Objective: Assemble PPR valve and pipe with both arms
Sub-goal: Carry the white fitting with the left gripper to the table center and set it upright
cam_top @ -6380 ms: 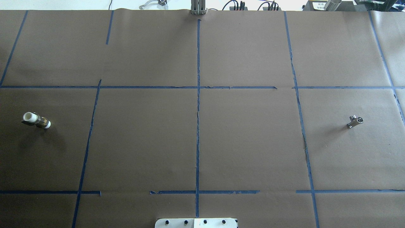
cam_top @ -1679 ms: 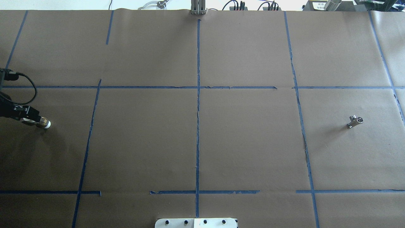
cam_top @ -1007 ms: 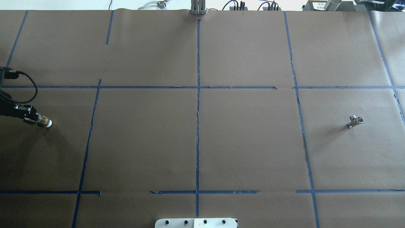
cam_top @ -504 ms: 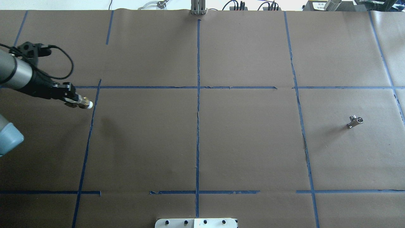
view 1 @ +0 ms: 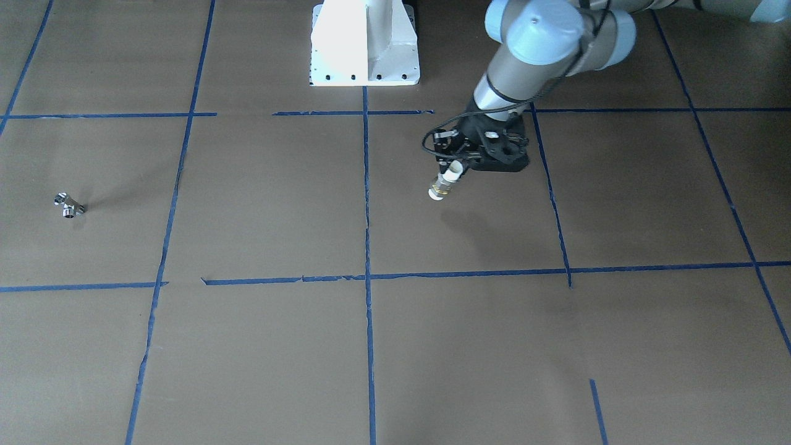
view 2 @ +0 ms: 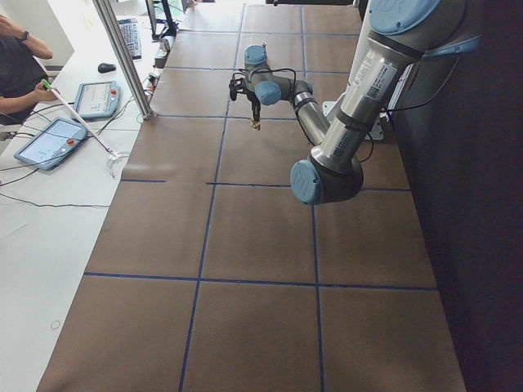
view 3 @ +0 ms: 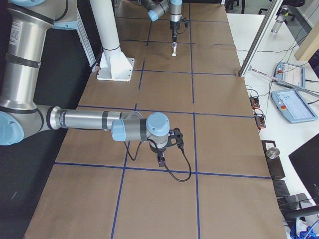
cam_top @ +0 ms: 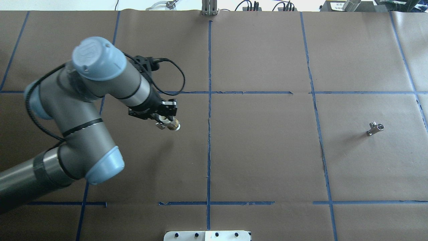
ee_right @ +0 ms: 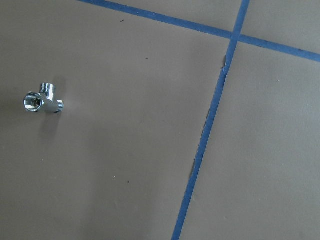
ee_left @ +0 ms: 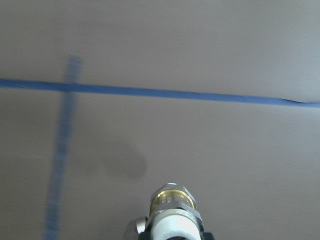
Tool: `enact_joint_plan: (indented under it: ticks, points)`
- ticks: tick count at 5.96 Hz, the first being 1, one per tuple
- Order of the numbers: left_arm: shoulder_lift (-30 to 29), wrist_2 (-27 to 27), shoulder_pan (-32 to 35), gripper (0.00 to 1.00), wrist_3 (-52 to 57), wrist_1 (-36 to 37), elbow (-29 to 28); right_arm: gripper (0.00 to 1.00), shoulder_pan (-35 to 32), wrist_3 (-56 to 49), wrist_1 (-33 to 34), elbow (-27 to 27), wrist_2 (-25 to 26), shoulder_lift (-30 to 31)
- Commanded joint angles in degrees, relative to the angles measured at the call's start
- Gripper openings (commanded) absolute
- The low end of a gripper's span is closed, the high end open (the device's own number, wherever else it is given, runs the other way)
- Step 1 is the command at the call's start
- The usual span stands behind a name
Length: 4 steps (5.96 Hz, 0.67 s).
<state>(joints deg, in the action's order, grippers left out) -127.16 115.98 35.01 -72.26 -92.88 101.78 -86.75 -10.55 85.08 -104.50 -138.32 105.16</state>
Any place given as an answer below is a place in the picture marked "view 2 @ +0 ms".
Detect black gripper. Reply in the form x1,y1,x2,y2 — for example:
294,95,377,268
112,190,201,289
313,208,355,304
248,96,261,122

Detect brass PPR valve white ends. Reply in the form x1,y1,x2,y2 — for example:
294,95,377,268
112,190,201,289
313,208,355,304
251,120,261,131

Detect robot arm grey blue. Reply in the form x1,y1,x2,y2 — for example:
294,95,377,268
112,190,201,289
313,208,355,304
230,1,485,205

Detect black monitor stand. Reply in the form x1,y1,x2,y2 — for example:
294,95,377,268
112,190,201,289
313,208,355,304
145,0,178,42

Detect black keyboard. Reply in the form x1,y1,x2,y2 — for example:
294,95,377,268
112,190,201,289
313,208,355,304
118,19,142,60

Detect far teach pendant tablet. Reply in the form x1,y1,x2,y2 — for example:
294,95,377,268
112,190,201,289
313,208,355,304
74,81,120,121

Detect teach pendant tablet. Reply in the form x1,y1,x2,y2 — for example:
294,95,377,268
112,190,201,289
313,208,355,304
74,81,120,121
14,118,87,171

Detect black computer mouse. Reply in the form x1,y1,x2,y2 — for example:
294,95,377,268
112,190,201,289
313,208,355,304
97,63,116,74

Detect brown paper table mat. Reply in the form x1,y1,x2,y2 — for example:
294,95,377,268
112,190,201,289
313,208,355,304
38,4,465,391

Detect near teach pendant tablet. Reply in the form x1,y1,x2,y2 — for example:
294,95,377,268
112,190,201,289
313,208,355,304
14,118,87,171

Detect seated person dark shirt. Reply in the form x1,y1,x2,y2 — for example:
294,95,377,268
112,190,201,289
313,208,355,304
1,15,56,126

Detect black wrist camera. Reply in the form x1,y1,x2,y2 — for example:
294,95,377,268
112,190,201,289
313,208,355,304
228,73,246,101

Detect aluminium profile post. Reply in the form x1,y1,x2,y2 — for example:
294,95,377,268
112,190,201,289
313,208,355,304
92,0,153,120

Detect white reach stick green handle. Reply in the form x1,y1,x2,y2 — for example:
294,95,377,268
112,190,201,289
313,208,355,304
41,79,125,160

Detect black cable on table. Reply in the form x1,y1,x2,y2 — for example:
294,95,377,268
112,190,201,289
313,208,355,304
0,191,111,210

